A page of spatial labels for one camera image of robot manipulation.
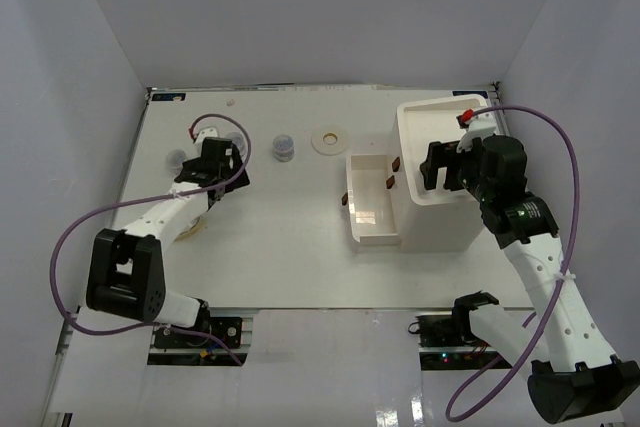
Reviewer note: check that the paperclip jar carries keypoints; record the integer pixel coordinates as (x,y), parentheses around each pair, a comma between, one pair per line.
(283,148)
(239,141)
(174,160)

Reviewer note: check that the white drawer cabinet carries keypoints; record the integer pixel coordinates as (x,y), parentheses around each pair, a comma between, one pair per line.
(436,221)

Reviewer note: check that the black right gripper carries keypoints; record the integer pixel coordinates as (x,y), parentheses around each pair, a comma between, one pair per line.
(445,156)

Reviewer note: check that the white tape roll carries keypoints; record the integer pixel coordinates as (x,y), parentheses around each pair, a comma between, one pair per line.
(330,140)

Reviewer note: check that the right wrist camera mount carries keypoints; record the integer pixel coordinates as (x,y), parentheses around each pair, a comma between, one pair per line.
(476,125)

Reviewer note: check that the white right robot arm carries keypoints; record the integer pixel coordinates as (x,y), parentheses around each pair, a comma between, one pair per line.
(570,368)

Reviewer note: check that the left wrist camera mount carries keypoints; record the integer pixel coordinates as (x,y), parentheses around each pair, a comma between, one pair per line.
(199,135)

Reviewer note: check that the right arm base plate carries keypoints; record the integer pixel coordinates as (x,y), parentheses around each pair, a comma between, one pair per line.
(442,349)

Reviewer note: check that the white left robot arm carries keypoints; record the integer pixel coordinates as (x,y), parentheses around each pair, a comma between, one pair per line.
(126,276)

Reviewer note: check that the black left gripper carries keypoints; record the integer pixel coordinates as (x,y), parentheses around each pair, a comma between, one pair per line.
(239,182)

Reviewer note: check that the dark label sticker left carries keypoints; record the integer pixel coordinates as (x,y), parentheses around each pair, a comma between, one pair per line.
(168,97)

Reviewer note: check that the white bottom drawer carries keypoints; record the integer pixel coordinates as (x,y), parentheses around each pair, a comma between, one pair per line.
(371,220)

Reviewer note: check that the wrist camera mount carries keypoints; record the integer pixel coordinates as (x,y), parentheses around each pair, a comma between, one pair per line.
(476,125)
(199,135)

